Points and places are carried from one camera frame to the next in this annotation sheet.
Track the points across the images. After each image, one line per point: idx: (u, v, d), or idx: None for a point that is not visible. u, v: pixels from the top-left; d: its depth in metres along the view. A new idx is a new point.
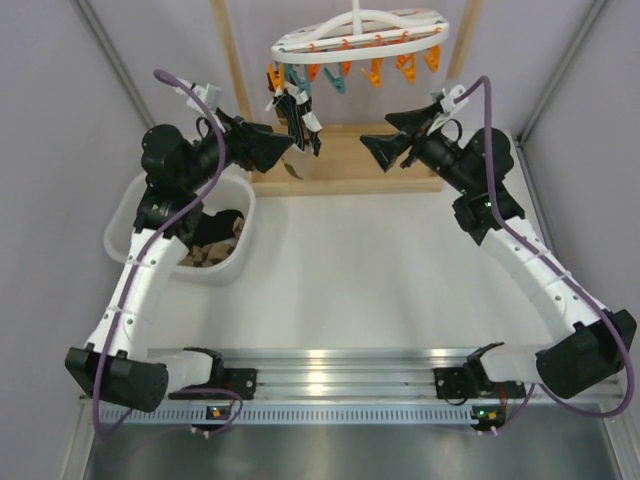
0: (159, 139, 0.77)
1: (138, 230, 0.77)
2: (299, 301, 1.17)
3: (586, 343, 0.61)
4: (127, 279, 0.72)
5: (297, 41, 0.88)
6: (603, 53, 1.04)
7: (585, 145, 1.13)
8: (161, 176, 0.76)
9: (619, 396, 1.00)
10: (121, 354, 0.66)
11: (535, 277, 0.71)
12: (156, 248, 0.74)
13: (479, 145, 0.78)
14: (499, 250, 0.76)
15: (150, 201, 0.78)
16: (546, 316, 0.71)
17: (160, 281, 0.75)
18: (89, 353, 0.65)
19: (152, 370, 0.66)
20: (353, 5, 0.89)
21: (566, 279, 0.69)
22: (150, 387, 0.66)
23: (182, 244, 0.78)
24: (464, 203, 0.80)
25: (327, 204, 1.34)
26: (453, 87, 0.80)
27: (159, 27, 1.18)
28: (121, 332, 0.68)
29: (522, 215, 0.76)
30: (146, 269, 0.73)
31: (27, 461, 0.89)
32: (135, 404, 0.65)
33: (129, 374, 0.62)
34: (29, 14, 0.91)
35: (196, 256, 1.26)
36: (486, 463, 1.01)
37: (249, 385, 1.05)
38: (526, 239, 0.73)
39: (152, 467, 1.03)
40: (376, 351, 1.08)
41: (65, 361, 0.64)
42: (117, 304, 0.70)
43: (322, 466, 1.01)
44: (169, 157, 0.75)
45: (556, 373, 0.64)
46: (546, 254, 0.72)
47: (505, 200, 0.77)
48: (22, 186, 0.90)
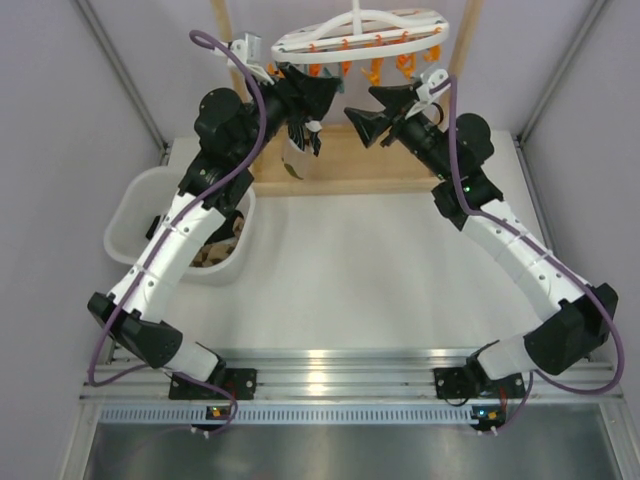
0: (217, 103, 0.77)
1: (181, 193, 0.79)
2: (300, 300, 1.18)
3: (572, 319, 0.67)
4: (158, 240, 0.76)
5: (297, 41, 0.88)
6: (602, 53, 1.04)
7: (585, 145, 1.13)
8: (211, 143, 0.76)
9: (618, 396, 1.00)
10: (134, 313, 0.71)
11: (518, 258, 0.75)
12: (191, 216, 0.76)
13: (460, 132, 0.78)
14: (481, 233, 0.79)
15: (199, 165, 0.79)
16: (532, 295, 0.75)
17: (191, 249, 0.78)
18: (109, 302, 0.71)
19: (165, 333, 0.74)
20: (353, 5, 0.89)
21: (548, 258, 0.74)
22: (159, 347, 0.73)
23: (221, 216, 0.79)
24: (446, 188, 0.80)
25: (326, 203, 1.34)
26: (433, 74, 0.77)
27: (159, 27, 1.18)
28: (140, 291, 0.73)
29: (500, 198, 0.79)
30: (178, 235, 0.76)
31: (27, 461, 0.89)
32: (142, 357, 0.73)
33: (137, 334, 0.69)
34: (30, 14, 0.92)
35: (196, 256, 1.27)
36: (486, 463, 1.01)
37: (249, 385, 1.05)
38: (506, 222, 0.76)
39: (151, 468, 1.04)
40: (376, 351, 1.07)
41: (89, 301, 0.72)
42: (143, 263, 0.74)
43: (322, 466, 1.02)
44: (221, 127, 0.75)
45: (546, 350, 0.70)
46: (527, 235, 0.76)
47: (482, 185, 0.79)
48: (21, 186, 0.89)
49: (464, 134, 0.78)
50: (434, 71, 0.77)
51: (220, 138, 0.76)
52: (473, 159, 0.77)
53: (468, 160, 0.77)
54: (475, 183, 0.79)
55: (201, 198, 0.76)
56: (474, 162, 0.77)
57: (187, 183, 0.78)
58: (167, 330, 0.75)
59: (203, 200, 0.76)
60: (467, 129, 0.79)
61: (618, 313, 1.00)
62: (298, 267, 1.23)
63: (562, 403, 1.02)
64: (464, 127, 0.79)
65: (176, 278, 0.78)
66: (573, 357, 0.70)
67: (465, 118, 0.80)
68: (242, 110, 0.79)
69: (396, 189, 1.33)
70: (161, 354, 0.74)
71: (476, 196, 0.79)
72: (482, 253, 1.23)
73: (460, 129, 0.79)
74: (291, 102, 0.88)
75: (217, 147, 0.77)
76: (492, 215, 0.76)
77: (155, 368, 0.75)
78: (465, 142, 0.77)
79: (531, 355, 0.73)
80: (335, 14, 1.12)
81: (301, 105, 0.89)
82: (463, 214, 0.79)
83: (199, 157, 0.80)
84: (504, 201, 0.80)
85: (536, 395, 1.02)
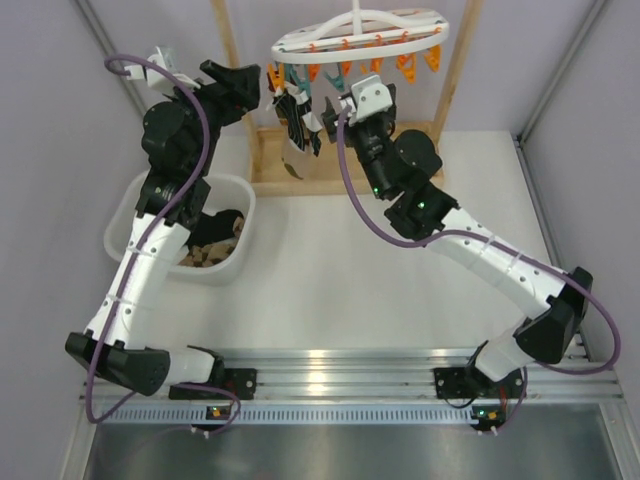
0: (159, 119, 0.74)
1: (141, 215, 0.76)
2: (300, 300, 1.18)
3: (562, 312, 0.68)
4: (127, 266, 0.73)
5: (297, 41, 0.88)
6: (603, 53, 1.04)
7: (585, 145, 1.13)
8: (162, 158, 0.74)
9: (619, 396, 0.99)
10: (118, 344, 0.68)
11: (494, 264, 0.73)
12: (155, 236, 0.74)
13: (405, 154, 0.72)
14: (447, 247, 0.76)
15: (153, 182, 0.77)
16: (515, 297, 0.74)
17: (161, 269, 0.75)
18: (88, 340, 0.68)
19: (151, 358, 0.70)
20: (354, 4, 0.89)
21: (523, 257, 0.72)
22: (148, 373, 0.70)
23: (184, 229, 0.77)
24: (401, 212, 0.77)
25: (326, 203, 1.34)
26: (368, 87, 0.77)
27: (158, 26, 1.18)
28: (119, 320, 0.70)
29: (456, 205, 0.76)
30: (146, 257, 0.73)
31: (27, 461, 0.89)
32: (133, 387, 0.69)
33: (125, 364, 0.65)
34: (29, 14, 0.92)
35: (196, 256, 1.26)
36: (486, 464, 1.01)
37: (249, 385, 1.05)
38: (472, 231, 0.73)
39: (151, 468, 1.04)
40: (374, 352, 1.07)
41: (66, 345, 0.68)
42: (116, 293, 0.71)
43: (323, 466, 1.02)
44: (170, 140, 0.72)
45: (537, 344, 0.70)
46: (495, 238, 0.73)
47: (435, 195, 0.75)
48: (21, 186, 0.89)
49: (410, 155, 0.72)
50: (370, 83, 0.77)
51: (170, 152, 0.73)
52: (424, 177, 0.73)
53: (419, 179, 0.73)
54: (427, 195, 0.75)
55: (163, 215, 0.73)
56: (425, 178, 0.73)
57: (145, 203, 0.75)
58: (153, 353, 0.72)
59: (165, 218, 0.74)
60: (412, 147, 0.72)
61: (618, 313, 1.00)
62: (297, 267, 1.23)
63: (562, 403, 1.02)
64: (406, 148, 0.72)
65: (153, 301, 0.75)
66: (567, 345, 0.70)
67: (405, 137, 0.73)
68: (189, 121, 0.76)
69: None
70: (151, 380, 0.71)
71: (432, 209, 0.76)
72: None
73: (404, 150, 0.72)
74: (223, 101, 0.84)
75: (169, 160, 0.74)
76: (455, 229, 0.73)
77: (148, 395, 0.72)
78: (413, 164, 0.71)
79: (524, 349, 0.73)
80: (334, 14, 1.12)
81: (234, 100, 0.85)
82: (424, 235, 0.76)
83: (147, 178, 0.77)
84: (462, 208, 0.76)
85: (536, 395, 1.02)
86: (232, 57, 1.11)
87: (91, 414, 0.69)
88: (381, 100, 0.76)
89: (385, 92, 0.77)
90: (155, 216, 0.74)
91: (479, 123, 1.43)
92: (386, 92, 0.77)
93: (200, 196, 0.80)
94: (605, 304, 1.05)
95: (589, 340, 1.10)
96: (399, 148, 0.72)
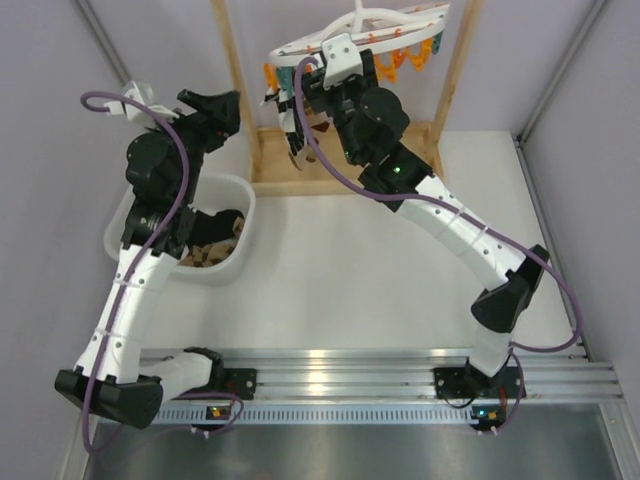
0: (142, 149, 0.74)
1: (126, 246, 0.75)
2: (299, 300, 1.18)
3: (517, 286, 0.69)
4: (115, 298, 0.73)
5: (296, 45, 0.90)
6: (602, 53, 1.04)
7: (584, 146, 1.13)
8: (147, 189, 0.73)
9: (619, 396, 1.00)
10: (109, 379, 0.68)
11: (460, 235, 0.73)
12: (143, 267, 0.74)
13: (369, 109, 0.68)
14: (417, 215, 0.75)
15: (138, 212, 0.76)
16: (475, 269, 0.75)
17: (151, 298, 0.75)
18: (79, 377, 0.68)
19: (144, 392, 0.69)
20: (355, 5, 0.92)
21: (489, 230, 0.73)
22: (141, 406, 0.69)
23: (172, 258, 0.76)
24: (372, 173, 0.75)
25: (320, 204, 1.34)
26: (337, 44, 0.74)
27: (159, 26, 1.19)
28: (110, 355, 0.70)
29: (431, 173, 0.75)
30: (135, 289, 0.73)
31: (27, 462, 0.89)
32: (126, 421, 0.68)
33: (117, 400, 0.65)
34: (29, 15, 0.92)
35: (196, 256, 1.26)
36: (486, 464, 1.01)
37: (249, 385, 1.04)
38: (443, 200, 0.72)
39: (151, 469, 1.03)
40: (374, 352, 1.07)
41: (56, 383, 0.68)
42: (105, 327, 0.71)
43: (323, 466, 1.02)
44: (155, 170, 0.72)
45: (491, 316, 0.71)
46: (465, 210, 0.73)
47: (410, 162, 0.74)
48: (22, 186, 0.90)
49: (374, 110, 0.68)
50: (340, 41, 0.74)
51: (155, 183, 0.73)
52: (392, 133, 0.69)
53: (388, 135, 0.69)
54: (400, 160, 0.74)
55: (148, 245, 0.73)
56: (394, 136, 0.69)
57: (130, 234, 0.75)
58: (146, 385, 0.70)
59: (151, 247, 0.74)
60: (376, 102, 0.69)
61: (618, 314, 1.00)
62: (297, 266, 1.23)
63: (562, 403, 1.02)
64: (372, 104, 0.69)
65: (143, 332, 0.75)
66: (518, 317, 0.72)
67: (369, 94, 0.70)
68: (173, 150, 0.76)
69: None
70: (145, 411, 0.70)
71: (406, 175, 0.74)
72: None
73: (369, 106, 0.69)
74: (204, 128, 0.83)
75: (153, 191, 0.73)
76: (427, 195, 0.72)
77: (142, 427, 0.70)
78: (378, 119, 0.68)
79: (478, 318, 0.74)
80: (334, 14, 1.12)
81: (214, 126, 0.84)
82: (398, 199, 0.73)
83: (132, 209, 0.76)
84: (436, 176, 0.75)
85: (536, 395, 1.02)
86: (231, 57, 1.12)
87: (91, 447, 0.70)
88: (351, 56, 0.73)
89: (355, 50, 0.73)
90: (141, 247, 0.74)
91: (479, 122, 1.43)
92: (357, 52, 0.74)
93: (186, 222, 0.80)
94: (605, 304, 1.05)
95: (589, 340, 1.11)
96: (363, 104, 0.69)
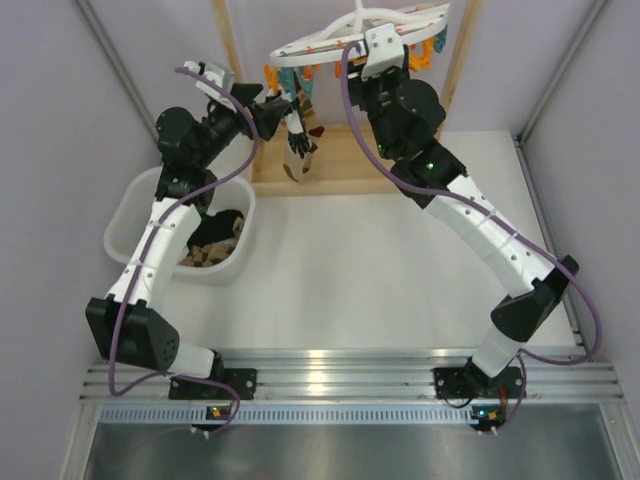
0: (171, 122, 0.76)
1: (159, 200, 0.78)
2: (299, 301, 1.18)
3: (544, 295, 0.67)
4: (147, 238, 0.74)
5: (297, 46, 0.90)
6: (603, 53, 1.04)
7: (585, 145, 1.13)
8: (177, 156, 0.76)
9: (619, 396, 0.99)
10: (140, 302, 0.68)
11: (489, 238, 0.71)
12: (177, 213, 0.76)
13: (405, 101, 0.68)
14: (447, 213, 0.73)
15: (170, 175, 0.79)
16: (501, 274, 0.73)
17: (177, 244, 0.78)
18: (110, 302, 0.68)
19: (165, 328, 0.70)
20: (355, 5, 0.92)
21: (519, 237, 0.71)
22: (163, 342, 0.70)
23: (198, 215, 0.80)
24: (403, 166, 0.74)
25: (324, 204, 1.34)
26: (381, 34, 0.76)
27: (159, 27, 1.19)
28: (142, 284, 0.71)
29: (465, 173, 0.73)
30: (166, 231, 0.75)
31: (28, 461, 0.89)
32: (150, 355, 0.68)
33: (147, 323, 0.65)
34: (29, 15, 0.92)
35: (196, 256, 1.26)
36: (486, 464, 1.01)
37: (249, 385, 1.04)
38: (474, 201, 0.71)
39: (151, 469, 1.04)
40: (375, 352, 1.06)
41: (86, 309, 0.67)
42: (138, 258, 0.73)
43: (322, 466, 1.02)
44: (185, 140, 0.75)
45: (512, 321, 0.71)
46: (495, 213, 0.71)
47: (445, 159, 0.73)
48: (22, 185, 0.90)
49: (411, 102, 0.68)
50: (382, 31, 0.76)
51: (185, 152, 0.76)
52: (426, 127, 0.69)
53: (422, 128, 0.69)
54: (435, 156, 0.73)
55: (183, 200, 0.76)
56: (428, 131, 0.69)
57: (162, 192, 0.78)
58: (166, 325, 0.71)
59: (188, 202, 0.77)
60: (413, 95, 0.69)
61: (618, 314, 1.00)
62: (297, 266, 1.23)
63: (562, 403, 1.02)
64: (407, 96, 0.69)
65: (168, 274, 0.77)
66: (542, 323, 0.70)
67: (407, 86, 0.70)
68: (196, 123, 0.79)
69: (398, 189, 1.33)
70: (164, 349, 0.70)
71: (440, 172, 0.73)
72: None
73: (406, 97, 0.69)
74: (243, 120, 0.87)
75: (183, 157, 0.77)
76: (459, 194, 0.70)
77: (161, 367, 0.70)
78: (414, 110, 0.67)
79: (497, 325, 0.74)
80: (334, 13, 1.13)
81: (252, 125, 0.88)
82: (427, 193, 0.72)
83: (163, 174, 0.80)
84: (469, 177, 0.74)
85: (536, 395, 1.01)
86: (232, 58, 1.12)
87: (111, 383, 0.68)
88: (394, 47, 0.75)
89: (398, 42, 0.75)
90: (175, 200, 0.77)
91: (479, 123, 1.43)
92: (399, 44, 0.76)
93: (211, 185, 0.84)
94: (605, 304, 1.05)
95: (589, 340, 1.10)
96: (400, 95, 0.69)
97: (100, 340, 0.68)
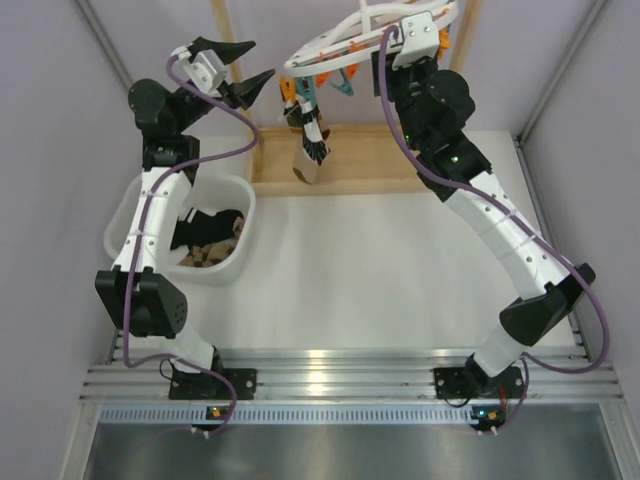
0: (143, 96, 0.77)
1: (148, 169, 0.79)
2: (300, 300, 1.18)
3: (556, 300, 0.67)
4: (142, 209, 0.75)
5: (308, 51, 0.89)
6: (603, 53, 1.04)
7: (585, 145, 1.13)
8: (156, 130, 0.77)
9: (619, 396, 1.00)
10: (147, 270, 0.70)
11: (506, 237, 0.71)
12: (168, 182, 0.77)
13: (435, 90, 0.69)
14: (466, 207, 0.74)
15: (153, 144, 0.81)
16: (515, 275, 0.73)
17: (171, 211, 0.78)
18: (116, 273, 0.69)
19: (174, 292, 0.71)
20: (360, 3, 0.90)
21: (537, 239, 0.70)
22: (174, 305, 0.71)
23: (188, 182, 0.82)
24: (427, 157, 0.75)
25: (325, 204, 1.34)
26: (419, 22, 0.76)
27: (159, 27, 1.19)
28: (145, 252, 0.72)
29: (489, 170, 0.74)
30: (160, 200, 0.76)
31: (27, 462, 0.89)
32: (163, 318, 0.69)
33: (157, 286, 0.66)
34: (29, 14, 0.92)
35: (196, 256, 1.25)
36: (486, 464, 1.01)
37: (249, 385, 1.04)
38: (495, 198, 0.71)
39: (151, 468, 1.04)
40: (375, 352, 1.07)
41: (95, 283, 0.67)
42: (137, 228, 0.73)
43: (322, 466, 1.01)
44: (161, 115, 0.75)
45: (519, 324, 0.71)
46: (515, 213, 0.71)
47: (470, 152, 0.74)
48: (22, 185, 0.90)
49: (441, 92, 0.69)
50: (419, 20, 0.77)
51: (163, 125, 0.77)
52: (454, 119, 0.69)
53: (448, 119, 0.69)
54: (461, 149, 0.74)
55: (174, 169, 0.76)
56: (455, 121, 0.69)
57: (149, 160, 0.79)
58: (175, 289, 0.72)
59: (178, 171, 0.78)
60: (444, 86, 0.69)
61: (618, 314, 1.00)
62: (297, 266, 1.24)
63: (562, 403, 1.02)
64: (438, 85, 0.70)
65: (167, 241, 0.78)
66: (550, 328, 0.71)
67: (438, 75, 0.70)
68: (168, 93, 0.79)
69: (398, 188, 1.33)
70: (175, 313, 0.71)
71: (464, 166, 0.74)
72: (482, 254, 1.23)
73: (436, 86, 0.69)
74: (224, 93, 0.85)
75: (162, 130, 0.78)
76: (481, 190, 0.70)
77: (174, 331, 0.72)
78: (443, 100, 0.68)
79: (503, 325, 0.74)
80: (334, 13, 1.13)
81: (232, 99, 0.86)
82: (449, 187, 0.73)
83: (145, 143, 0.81)
84: (493, 174, 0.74)
85: (536, 395, 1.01)
86: None
87: (127, 352, 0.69)
88: (429, 36, 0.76)
89: (434, 31, 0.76)
90: (165, 169, 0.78)
91: (479, 122, 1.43)
92: (435, 32, 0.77)
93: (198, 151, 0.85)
94: (605, 304, 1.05)
95: (589, 340, 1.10)
96: (430, 84, 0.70)
97: (112, 310, 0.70)
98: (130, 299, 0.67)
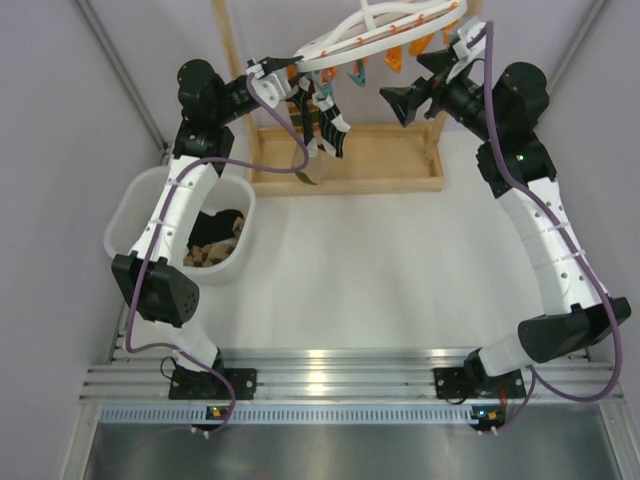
0: (192, 74, 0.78)
1: (177, 157, 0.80)
2: (302, 300, 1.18)
3: (577, 322, 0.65)
4: (166, 197, 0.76)
5: (311, 49, 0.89)
6: (603, 55, 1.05)
7: (585, 145, 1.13)
8: (196, 109, 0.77)
9: (618, 396, 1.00)
10: (161, 260, 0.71)
11: (547, 247, 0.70)
12: (193, 173, 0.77)
13: (510, 78, 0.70)
14: (516, 209, 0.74)
15: (187, 132, 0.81)
16: (544, 288, 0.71)
17: (195, 204, 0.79)
18: (133, 260, 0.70)
19: (186, 284, 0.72)
20: (361, 4, 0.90)
21: (579, 258, 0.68)
22: (184, 295, 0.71)
23: (214, 173, 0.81)
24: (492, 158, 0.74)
25: (331, 205, 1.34)
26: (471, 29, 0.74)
27: (160, 27, 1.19)
28: (162, 243, 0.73)
29: (551, 177, 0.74)
30: (183, 191, 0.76)
31: (28, 461, 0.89)
32: (171, 308, 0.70)
33: (168, 278, 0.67)
34: (31, 15, 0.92)
35: (196, 256, 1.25)
36: (486, 463, 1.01)
37: (249, 385, 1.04)
38: (548, 208, 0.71)
39: (151, 468, 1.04)
40: (374, 352, 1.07)
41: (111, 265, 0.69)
42: (158, 217, 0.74)
43: (322, 466, 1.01)
44: (205, 93, 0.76)
45: (534, 339, 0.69)
46: (565, 227, 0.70)
47: (537, 154, 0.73)
48: (23, 185, 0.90)
49: (514, 81, 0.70)
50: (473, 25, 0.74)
51: (203, 105, 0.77)
52: (523, 107, 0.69)
53: (519, 108, 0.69)
54: (528, 148, 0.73)
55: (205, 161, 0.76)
56: (525, 112, 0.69)
57: (180, 147, 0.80)
58: (188, 280, 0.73)
59: (205, 163, 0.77)
60: (520, 76, 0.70)
61: None
62: (297, 266, 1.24)
63: (561, 403, 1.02)
64: (512, 75, 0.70)
65: (186, 232, 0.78)
66: (566, 352, 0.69)
67: (515, 66, 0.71)
68: (216, 78, 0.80)
69: (409, 188, 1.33)
70: (185, 304, 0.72)
71: (526, 165, 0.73)
72: (482, 253, 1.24)
73: (511, 76, 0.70)
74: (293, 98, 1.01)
75: (202, 111, 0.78)
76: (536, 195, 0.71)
77: (181, 321, 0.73)
78: (515, 88, 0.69)
79: (521, 338, 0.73)
80: (334, 14, 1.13)
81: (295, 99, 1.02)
82: (506, 183, 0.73)
83: (179, 129, 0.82)
84: (553, 183, 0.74)
85: (536, 395, 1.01)
86: (232, 58, 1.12)
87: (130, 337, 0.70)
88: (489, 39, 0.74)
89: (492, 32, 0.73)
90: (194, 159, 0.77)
91: None
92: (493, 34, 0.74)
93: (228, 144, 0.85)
94: None
95: None
96: (504, 74, 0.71)
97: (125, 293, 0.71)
98: (141, 287, 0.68)
